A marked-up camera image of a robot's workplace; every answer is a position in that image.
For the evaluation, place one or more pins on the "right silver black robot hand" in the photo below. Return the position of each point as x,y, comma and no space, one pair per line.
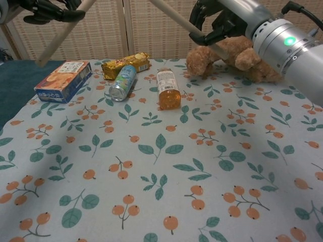
232,17

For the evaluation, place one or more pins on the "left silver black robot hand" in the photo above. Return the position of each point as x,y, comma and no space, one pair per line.
50,13

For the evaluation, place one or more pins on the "wooden stick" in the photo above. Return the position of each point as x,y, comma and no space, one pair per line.
174,15
63,34

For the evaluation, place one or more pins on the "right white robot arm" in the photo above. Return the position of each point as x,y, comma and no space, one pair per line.
290,55

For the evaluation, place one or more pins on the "brown plush teddy bear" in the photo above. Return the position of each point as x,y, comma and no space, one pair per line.
202,60

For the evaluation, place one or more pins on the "blue orange cookie box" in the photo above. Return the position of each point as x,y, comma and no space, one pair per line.
63,80

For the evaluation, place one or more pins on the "woven folding screen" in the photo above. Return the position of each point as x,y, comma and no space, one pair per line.
126,25

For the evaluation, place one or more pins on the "teal table cover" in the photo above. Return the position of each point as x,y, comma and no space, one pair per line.
15,83

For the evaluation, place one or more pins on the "gold biscuit packet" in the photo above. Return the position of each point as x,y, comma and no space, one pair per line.
131,60

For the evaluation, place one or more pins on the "amber tea bottle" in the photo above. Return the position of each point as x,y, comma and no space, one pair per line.
168,95

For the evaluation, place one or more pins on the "light blue drink can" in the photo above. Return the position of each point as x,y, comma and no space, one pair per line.
123,83

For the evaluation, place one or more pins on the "floral fruit print tablecloth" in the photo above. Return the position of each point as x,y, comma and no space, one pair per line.
161,176

